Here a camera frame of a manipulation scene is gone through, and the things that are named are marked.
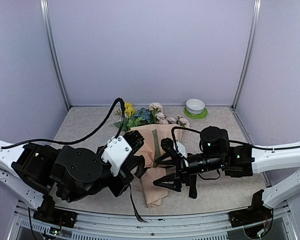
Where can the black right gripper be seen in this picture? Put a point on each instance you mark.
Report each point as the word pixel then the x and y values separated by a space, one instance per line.
pixel 176 161

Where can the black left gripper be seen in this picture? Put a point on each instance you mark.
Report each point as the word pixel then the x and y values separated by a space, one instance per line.
pixel 126 176

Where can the green pink wrapping paper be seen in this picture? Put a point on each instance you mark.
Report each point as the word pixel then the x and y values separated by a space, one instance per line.
pixel 151 150

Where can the pink rose stem bunch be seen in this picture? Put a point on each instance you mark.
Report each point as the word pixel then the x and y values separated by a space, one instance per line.
pixel 168 120

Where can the blue fake flower stem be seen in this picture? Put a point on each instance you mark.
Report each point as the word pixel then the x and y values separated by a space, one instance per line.
pixel 145 114

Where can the yellow fake flower stem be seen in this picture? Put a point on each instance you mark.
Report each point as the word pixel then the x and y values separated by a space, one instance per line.
pixel 131 120

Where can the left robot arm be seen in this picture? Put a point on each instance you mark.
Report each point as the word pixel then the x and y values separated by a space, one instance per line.
pixel 33 199

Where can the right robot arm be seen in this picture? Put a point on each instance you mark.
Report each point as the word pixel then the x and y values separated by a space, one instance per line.
pixel 268 158

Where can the green plate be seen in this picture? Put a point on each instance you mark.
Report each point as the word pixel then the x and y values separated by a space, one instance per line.
pixel 201 115

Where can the white ceramic bowl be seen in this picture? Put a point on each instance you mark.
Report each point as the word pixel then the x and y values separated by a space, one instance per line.
pixel 195 106

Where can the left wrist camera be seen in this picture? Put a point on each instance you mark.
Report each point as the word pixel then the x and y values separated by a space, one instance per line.
pixel 120 151

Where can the aluminium front rail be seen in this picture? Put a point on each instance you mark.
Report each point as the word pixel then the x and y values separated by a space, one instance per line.
pixel 103 226

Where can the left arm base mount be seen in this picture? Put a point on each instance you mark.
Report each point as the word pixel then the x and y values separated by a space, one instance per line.
pixel 56 216

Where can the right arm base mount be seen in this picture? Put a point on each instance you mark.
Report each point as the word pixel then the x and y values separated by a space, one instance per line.
pixel 249 216

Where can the aluminium frame post left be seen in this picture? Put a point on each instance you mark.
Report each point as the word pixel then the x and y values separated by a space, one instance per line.
pixel 52 49

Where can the aluminium frame post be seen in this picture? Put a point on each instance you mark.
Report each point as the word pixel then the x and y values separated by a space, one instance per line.
pixel 52 49
pixel 248 53

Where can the aluminium frame post right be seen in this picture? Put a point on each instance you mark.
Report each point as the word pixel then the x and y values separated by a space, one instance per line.
pixel 248 53

